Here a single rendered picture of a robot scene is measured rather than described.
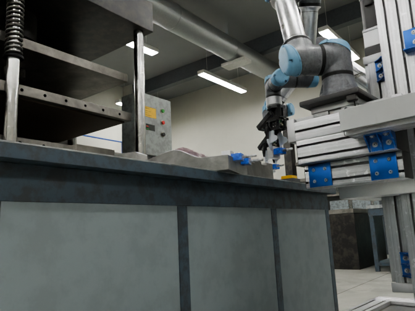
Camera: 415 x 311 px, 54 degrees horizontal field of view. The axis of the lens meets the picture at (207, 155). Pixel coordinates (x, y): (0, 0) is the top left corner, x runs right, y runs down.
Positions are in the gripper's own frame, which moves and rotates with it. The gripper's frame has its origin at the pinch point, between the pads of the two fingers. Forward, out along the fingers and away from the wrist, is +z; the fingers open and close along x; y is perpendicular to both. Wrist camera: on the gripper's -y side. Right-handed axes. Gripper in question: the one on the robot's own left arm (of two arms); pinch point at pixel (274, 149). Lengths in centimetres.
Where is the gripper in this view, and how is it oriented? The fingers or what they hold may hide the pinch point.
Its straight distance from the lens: 194.3
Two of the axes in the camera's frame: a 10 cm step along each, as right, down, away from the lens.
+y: 6.3, -1.8, -7.5
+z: 0.5, 9.8, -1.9
